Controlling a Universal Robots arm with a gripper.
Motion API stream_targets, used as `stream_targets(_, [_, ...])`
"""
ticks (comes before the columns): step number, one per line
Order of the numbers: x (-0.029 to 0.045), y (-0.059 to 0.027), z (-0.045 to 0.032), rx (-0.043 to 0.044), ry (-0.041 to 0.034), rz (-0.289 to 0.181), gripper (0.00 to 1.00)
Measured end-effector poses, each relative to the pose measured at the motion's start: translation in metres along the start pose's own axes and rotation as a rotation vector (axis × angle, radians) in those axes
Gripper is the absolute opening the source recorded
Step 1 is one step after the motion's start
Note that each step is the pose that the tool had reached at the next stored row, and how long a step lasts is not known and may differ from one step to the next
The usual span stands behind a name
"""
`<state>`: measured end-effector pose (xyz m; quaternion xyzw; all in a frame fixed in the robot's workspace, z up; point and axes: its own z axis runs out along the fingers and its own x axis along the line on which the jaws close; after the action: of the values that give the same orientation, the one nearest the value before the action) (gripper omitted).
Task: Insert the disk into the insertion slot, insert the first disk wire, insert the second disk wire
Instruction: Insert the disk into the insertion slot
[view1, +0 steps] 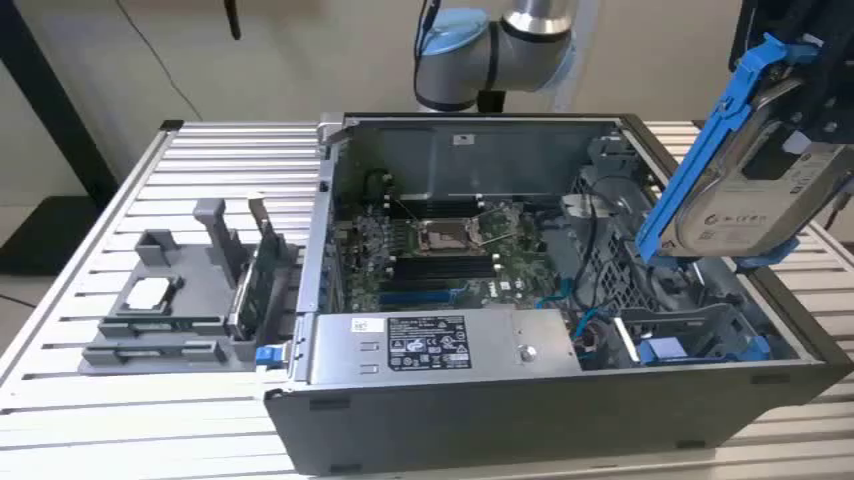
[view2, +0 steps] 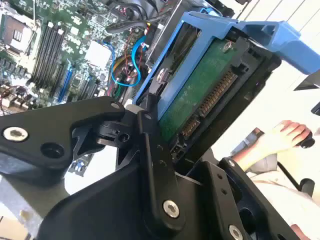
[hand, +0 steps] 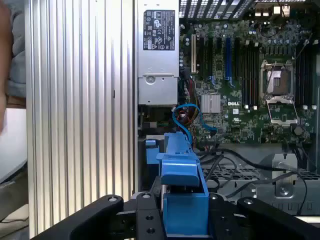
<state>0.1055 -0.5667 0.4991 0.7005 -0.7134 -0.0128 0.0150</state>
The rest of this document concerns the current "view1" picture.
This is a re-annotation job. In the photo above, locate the hard disk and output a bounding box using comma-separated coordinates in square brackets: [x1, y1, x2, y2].
[633, 32, 854, 274]

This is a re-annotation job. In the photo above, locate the grey disk bay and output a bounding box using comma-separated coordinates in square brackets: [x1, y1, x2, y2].
[611, 299, 777, 370]

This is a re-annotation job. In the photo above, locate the blue expansion slot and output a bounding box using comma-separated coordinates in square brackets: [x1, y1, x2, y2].
[378, 292, 469, 307]

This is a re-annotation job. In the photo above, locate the perforated grey drive cage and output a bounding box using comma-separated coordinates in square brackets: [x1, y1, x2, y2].
[543, 164, 759, 329]

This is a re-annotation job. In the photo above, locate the metal socket cover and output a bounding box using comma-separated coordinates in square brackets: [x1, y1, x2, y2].
[470, 203, 530, 246]

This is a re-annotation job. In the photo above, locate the blue carrier in bay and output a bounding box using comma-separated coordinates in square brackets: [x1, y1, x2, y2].
[638, 334, 770, 364]

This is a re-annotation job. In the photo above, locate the green motherboard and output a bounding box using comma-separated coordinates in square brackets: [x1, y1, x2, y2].
[332, 197, 569, 314]

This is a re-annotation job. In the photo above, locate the CPU socket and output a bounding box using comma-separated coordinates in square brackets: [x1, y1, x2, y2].
[414, 218, 481, 257]

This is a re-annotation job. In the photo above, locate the silver power supply unit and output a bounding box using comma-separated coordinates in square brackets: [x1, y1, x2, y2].
[308, 308, 582, 387]

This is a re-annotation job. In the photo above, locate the open black PC case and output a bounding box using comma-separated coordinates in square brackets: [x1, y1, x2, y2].
[263, 112, 854, 476]

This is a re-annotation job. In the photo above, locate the black hanging antenna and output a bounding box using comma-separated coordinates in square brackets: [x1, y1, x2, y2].
[222, 0, 243, 41]

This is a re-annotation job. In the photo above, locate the green graphics card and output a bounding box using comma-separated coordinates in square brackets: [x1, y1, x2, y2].
[224, 193, 287, 342]

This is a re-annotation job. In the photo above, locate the blue case latch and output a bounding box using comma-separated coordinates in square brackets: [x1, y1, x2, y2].
[254, 344, 286, 374]

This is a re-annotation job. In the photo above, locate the grey parts rack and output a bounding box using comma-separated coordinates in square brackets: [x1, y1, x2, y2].
[78, 198, 308, 376]

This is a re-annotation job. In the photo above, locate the silver CPU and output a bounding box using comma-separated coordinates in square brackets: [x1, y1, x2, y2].
[124, 277, 180, 310]

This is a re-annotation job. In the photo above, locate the green RAM stick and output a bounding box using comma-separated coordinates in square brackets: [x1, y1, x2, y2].
[128, 319, 203, 332]
[114, 344, 207, 358]

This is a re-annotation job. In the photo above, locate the black stand pole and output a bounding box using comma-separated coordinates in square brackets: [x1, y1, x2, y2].
[0, 0, 123, 201]

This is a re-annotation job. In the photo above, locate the black stand base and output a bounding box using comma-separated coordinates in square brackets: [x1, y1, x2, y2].
[0, 194, 103, 277]

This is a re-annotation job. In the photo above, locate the blue data wire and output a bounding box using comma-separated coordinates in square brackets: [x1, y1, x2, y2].
[535, 293, 606, 354]

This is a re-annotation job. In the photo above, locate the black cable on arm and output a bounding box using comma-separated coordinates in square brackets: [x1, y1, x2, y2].
[415, 0, 442, 57]

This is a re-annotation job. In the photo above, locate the thin wire locking lever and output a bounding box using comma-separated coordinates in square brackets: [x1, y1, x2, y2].
[391, 196, 423, 222]

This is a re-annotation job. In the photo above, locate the thin black wall cable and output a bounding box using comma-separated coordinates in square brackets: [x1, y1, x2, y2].
[111, 0, 203, 121]

